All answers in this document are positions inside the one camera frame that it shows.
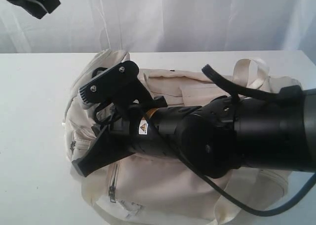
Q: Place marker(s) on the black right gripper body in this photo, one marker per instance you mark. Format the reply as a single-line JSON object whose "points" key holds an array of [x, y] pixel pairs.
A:
{"points": [[155, 129]]}

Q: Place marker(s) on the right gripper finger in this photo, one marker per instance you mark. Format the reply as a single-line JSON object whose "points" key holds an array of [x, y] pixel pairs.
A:
{"points": [[105, 150]]}

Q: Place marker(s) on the cream fabric duffel bag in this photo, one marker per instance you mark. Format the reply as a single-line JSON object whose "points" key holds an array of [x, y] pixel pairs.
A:
{"points": [[169, 191]]}

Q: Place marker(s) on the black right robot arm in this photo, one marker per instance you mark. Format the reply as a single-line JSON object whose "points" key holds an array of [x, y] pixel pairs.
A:
{"points": [[215, 138]]}

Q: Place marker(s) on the white backdrop curtain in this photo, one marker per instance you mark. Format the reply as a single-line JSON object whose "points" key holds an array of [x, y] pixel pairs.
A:
{"points": [[161, 25]]}

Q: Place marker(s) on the white paper label tag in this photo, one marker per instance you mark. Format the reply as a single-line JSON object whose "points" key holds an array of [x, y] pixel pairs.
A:
{"points": [[131, 211]]}

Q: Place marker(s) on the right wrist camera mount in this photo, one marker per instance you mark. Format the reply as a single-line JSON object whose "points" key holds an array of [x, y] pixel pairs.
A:
{"points": [[118, 85]]}

